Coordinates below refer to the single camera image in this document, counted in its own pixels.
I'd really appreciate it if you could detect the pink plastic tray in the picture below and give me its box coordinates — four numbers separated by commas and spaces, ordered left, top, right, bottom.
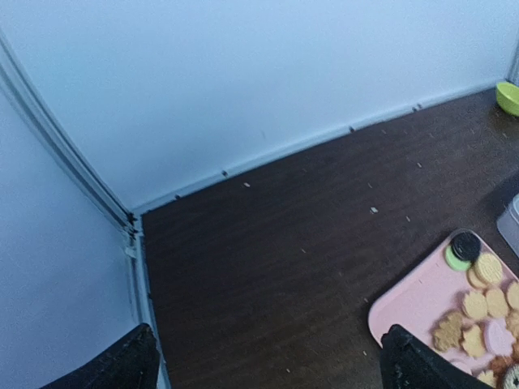
367, 229, 519, 389

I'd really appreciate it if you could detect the black sandwich cookie top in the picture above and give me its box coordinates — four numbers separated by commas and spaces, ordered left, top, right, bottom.
450, 232, 481, 263

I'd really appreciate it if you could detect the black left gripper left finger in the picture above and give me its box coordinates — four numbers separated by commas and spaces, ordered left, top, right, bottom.
45, 323, 160, 389

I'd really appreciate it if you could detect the round tan cookie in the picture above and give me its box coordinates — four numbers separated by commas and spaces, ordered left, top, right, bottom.
474, 252, 503, 284

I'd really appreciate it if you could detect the left frame post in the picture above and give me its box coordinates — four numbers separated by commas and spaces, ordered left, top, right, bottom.
1, 35, 136, 238

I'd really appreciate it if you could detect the white divided cookie tin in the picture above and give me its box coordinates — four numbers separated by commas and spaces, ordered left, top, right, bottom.
496, 194, 519, 257

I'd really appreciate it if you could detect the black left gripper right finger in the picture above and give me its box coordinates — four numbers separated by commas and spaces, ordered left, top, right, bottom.
380, 324, 489, 389

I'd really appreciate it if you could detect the pink round cookie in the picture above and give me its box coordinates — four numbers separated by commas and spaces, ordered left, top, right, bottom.
483, 318, 516, 357

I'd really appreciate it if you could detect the green round cookie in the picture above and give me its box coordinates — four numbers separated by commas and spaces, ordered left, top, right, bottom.
444, 245, 472, 271

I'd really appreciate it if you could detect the green plastic bowl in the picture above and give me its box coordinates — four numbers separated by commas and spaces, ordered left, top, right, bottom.
495, 82, 519, 117

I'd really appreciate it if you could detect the flower shaped tan cookie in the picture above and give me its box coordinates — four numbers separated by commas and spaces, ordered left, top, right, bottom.
432, 310, 464, 353

